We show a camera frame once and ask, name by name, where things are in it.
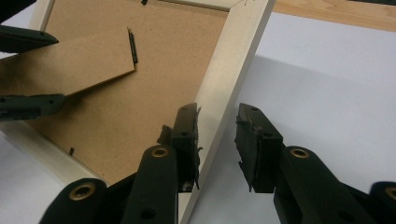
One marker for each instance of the pale wooden picture frame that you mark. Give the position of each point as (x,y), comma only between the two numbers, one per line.
(155,77)

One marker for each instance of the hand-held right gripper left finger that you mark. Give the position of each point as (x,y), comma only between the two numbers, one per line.
(186,140)

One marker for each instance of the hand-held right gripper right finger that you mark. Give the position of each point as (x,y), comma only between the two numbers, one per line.
(260,155)

